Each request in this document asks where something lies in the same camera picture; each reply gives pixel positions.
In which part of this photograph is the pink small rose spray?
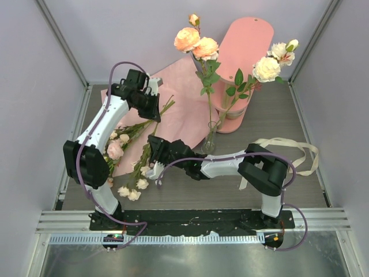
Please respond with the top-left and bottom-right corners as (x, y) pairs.
(102, 96), (176, 161)

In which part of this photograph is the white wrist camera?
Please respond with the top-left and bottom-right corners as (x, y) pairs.
(144, 75), (163, 96)
(146, 162), (165, 180)

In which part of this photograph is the aluminium frame post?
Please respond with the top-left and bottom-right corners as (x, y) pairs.
(288, 0), (342, 86)
(33, 0), (89, 87)

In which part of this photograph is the purple pink wrapping paper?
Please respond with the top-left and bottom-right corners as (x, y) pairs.
(112, 54), (219, 177)

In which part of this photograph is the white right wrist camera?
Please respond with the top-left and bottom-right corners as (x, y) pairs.
(146, 162), (165, 180)

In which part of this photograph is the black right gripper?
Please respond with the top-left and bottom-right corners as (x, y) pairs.
(148, 134), (188, 170)

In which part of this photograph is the peach rose flower stem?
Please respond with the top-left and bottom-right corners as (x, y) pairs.
(103, 155), (121, 188)

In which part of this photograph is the slotted cable duct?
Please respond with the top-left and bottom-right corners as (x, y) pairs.
(49, 232), (265, 245)

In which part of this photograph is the aluminium front rail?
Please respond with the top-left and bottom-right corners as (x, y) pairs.
(36, 208), (351, 236)

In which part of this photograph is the pink three-tier shelf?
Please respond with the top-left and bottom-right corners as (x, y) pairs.
(211, 17), (274, 133)

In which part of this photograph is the white peony flower stem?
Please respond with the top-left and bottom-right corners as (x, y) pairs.
(216, 39), (299, 133)

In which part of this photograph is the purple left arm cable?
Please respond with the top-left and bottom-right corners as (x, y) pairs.
(54, 61), (149, 265)

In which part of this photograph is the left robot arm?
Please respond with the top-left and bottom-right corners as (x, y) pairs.
(63, 69), (163, 230)

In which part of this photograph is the aluminium frame post left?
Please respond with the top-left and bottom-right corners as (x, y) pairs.
(33, 0), (89, 87)

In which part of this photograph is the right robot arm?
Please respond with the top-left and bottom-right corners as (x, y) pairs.
(146, 135), (292, 228)

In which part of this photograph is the cream ribbon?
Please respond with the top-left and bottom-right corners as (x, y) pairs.
(255, 137), (319, 177)

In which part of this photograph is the aluminium frame post right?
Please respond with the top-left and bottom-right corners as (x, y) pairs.
(288, 0), (342, 86)

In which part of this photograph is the single green flower stem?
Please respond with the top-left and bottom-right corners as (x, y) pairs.
(174, 13), (221, 123)

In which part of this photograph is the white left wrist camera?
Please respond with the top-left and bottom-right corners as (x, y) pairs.
(144, 75), (163, 96)

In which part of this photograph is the clear glass vase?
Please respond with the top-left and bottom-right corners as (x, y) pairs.
(201, 121), (217, 155)

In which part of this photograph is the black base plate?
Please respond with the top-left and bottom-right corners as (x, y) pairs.
(89, 209), (295, 237)

